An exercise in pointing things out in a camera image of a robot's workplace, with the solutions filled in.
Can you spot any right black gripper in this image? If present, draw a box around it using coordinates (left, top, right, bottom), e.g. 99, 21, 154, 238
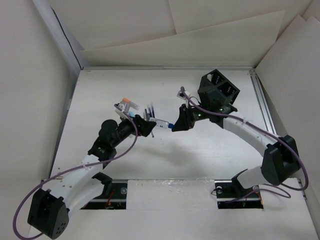
171, 103, 210, 132

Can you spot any orange cap clear marker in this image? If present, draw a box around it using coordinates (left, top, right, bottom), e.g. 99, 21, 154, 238
121, 97, 140, 110

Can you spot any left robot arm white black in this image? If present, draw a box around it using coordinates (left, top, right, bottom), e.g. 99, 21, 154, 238
27, 115, 156, 240

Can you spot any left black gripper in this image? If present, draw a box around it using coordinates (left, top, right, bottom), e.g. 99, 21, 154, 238
110, 113, 155, 148

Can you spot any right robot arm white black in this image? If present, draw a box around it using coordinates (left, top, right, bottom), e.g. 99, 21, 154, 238
172, 89, 301, 197

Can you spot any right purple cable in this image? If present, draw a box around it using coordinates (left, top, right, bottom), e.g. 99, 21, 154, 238
179, 86, 309, 203

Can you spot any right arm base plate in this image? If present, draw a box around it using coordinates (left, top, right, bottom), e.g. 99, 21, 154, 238
211, 180, 264, 210

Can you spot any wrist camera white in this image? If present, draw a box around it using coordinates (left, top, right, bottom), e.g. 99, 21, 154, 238
114, 103, 134, 120
177, 87, 192, 101

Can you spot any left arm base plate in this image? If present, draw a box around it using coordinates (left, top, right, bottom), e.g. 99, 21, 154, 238
81, 179, 128, 210

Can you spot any dark blue pen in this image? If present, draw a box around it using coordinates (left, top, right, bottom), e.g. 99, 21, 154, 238
150, 102, 156, 118

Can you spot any blue cap clear marker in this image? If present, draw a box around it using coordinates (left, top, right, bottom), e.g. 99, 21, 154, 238
155, 119, 174, 129

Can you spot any black two-compartment pen holder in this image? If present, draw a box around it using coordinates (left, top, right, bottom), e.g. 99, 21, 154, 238
197, 69, 240, 111

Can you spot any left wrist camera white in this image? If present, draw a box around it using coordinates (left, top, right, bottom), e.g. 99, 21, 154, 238
114, 103, 134, 120

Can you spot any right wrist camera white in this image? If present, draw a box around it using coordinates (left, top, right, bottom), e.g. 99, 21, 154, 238
177, 87, 192, 101

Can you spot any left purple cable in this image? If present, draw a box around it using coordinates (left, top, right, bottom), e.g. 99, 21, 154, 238
12, 117, 138, 238

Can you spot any green grey pen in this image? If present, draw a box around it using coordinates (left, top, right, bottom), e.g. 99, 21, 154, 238
142, 108, 155, 138

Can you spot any purple cable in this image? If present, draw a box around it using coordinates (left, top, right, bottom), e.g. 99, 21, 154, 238
12, 117, 138, 238
179, 86, 309, 203

